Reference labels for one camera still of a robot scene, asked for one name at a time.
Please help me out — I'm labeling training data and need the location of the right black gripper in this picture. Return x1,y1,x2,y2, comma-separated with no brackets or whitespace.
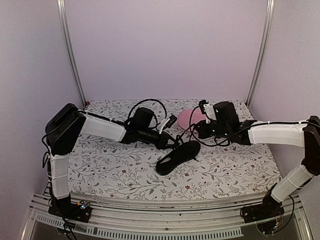
194,119,230,139

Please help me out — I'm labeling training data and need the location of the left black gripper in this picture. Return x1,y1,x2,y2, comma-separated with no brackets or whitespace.
139,126,180,150

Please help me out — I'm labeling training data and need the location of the black shoelace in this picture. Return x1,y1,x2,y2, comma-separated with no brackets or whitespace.
174,123,201,163

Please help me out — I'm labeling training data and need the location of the black shoe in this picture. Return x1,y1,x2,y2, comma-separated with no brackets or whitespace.
155,140,201,176

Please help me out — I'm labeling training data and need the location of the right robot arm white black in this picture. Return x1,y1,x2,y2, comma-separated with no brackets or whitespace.
195,100,320,218

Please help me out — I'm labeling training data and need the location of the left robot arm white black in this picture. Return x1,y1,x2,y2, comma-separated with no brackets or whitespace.
41,103,179,217

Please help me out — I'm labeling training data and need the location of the pink plate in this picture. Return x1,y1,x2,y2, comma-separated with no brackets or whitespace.
177,108,206,130

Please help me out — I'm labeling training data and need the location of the floral patterned table mat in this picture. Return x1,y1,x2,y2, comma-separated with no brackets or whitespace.
49,98,287,201

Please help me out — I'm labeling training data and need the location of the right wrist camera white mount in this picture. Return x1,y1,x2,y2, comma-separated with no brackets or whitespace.
198,99,216,124

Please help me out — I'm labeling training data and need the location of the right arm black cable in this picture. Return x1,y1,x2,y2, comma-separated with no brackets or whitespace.
189,109,241,148

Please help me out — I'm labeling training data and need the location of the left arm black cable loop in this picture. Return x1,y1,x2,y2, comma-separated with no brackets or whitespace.
129,98,169,121

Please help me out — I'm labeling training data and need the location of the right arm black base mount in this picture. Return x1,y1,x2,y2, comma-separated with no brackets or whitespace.
239,201,285,223

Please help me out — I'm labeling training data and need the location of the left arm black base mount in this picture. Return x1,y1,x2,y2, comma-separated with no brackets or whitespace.
48,199,93,223

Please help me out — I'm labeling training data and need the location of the right aluminium frame post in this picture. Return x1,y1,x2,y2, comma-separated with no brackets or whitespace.
245,0,275,108

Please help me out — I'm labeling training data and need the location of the aluminium frame post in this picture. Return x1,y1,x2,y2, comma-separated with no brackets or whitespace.
245,0,275,108
56,0,87,107

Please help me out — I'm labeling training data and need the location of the left aluminium frame post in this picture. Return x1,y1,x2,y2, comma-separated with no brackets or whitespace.
56,0,87,107

